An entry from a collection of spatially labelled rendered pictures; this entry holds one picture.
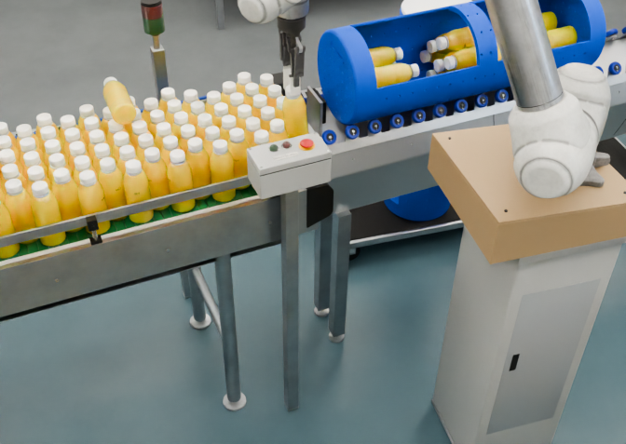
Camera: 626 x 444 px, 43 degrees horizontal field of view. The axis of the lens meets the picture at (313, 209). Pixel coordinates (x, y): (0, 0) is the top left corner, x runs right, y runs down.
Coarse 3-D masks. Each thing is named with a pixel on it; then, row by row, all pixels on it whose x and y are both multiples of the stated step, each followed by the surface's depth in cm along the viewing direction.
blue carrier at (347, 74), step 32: (480, 0) 249; (544, 0) 269; (576, 0) 260; (352, 32) 229; (384, 32) 250; (416, 32) 256; (480, 32) 237; (320, 64) 246; (352, 64) 224; (480, 64) 238; (352, 96) 229; (384, 96) 230; (416, 96) 236; (448, 96) 242
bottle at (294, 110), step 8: (288, 104) 222; (296, 104) 221; (304, 104) 223; (288, 112) 223; (296, 112) 222; (304, 112) 224; (288, 120) 225; (296, 120) 224; (304, 120) 225; (288, 128) 227; (296, 128) 226; (304, 128) 227; (296, 136) 228
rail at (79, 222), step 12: (228, 180) 218; (240, 180) 219; (180, 192) 214; (192, 192) 215; (204, 192) 216; (216, 192) 218; (132, 204) 210; (144, 204) 211; (156, 204) 212; (168, 204) 214; (84, 216) 206; (96, 216) 207; (108, 216) 208; (120, 216) 210; (36, 228) 202; (48, 228) 203; (60, 228) 205; (72, 228) 206; (0, 240) 200; (12, 240) 201; (24, 240) 203
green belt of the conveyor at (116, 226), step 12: (240, 192) 227; (252, 192) 227; (204, 204) 222; (216, 204) 223; (156, 216) 218; (168, 216) 218; (84, 228) 214; (120, 228) 214; (36, 240) 210; (72, 240) 211; (24, 252) 207
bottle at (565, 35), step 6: (552, 30) 254; (558, 30) 254; (564, 30) 254; (570, 30) 255; (552, 36) 253; (558, 36) 253; (564, 36) 254; (570, 36) 254; (576, 36) 255; (552, 42) 253; (558, 42) 253; (564, 42) 254; (570, 42) 255; (576, 42) 257
